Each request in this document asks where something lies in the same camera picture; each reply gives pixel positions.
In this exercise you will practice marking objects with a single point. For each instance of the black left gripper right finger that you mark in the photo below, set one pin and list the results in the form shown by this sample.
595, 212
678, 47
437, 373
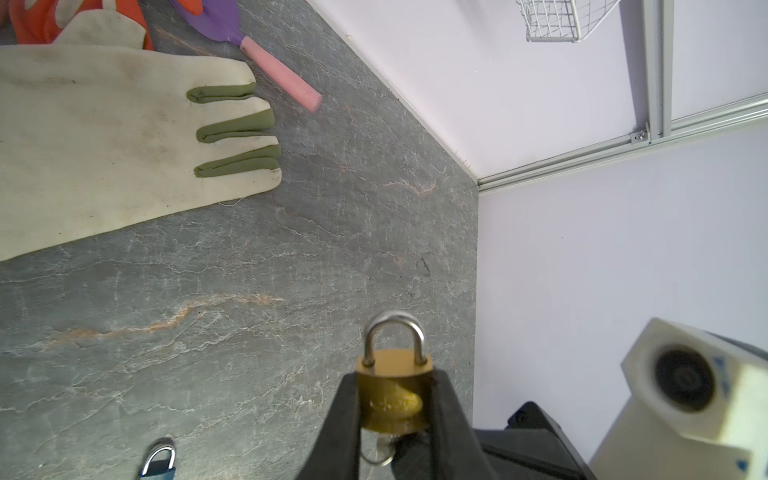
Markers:
455, 451

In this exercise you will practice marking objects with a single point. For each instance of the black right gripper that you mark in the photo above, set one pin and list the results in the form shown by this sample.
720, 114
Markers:
532, 446

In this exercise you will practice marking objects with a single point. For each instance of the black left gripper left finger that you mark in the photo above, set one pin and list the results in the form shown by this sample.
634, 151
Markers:
336, 452

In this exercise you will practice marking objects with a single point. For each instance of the brass padlock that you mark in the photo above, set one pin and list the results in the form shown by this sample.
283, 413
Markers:
394, 385

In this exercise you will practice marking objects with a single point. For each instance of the small blue padlock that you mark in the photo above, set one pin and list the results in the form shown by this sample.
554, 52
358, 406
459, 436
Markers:
159, 462

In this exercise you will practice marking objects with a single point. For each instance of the cream green work glove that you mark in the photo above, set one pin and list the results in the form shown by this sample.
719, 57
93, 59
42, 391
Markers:
98, 134

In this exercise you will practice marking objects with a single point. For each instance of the red white work glove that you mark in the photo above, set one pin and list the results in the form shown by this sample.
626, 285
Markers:
36, 21

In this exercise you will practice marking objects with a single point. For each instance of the long white wire basket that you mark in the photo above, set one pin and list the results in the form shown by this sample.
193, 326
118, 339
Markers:
564, 20

